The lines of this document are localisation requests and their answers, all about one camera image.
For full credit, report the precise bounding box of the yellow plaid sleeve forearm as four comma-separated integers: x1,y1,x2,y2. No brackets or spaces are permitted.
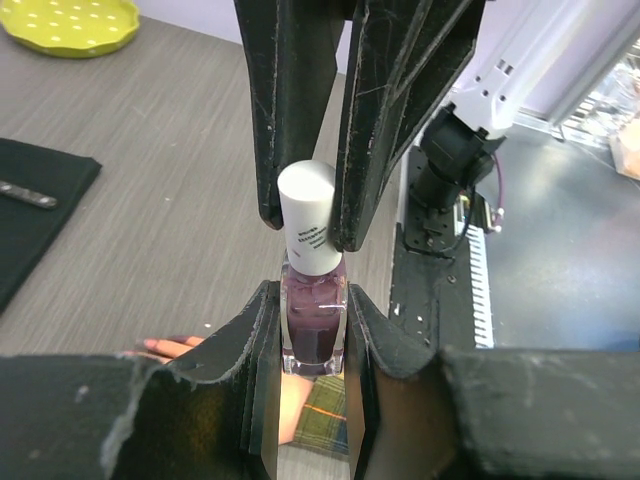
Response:
293,375,349,456

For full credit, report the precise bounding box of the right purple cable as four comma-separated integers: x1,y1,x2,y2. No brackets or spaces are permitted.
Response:
490,152,506,234

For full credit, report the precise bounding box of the purple nail polish bottle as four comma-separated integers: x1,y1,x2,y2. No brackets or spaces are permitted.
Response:
280,260,348,378

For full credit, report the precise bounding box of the white nail polish brush cap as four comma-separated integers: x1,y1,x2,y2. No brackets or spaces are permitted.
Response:
277,160,342,276

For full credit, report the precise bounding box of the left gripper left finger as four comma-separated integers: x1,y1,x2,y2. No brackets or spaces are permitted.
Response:
1,281,280,479

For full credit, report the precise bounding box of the silver knife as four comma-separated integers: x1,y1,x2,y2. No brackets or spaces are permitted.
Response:
0,180,58,210

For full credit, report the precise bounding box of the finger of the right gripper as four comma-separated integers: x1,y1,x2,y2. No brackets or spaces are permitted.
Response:
234,0,345,230
332,1,485,252

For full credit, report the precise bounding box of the white slotted cable duct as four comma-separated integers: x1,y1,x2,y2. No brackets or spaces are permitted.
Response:
466,225,495,349

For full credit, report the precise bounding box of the black placemat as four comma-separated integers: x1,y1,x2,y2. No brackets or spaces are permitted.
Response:
1,139,102,310

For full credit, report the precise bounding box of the mannequin hand with painted nails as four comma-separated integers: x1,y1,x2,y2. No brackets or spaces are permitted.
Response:
126,336,314,445

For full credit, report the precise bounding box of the green polka dot plate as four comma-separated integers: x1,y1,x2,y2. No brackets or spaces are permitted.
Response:
1,0,140,59

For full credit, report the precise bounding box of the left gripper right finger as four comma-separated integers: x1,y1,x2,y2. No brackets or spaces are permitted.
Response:
345,285,639,479

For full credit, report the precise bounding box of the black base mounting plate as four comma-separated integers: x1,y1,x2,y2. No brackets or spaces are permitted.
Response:
389,147,478,351

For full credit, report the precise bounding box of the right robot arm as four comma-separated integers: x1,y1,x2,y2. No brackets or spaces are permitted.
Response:
234,1,606,258

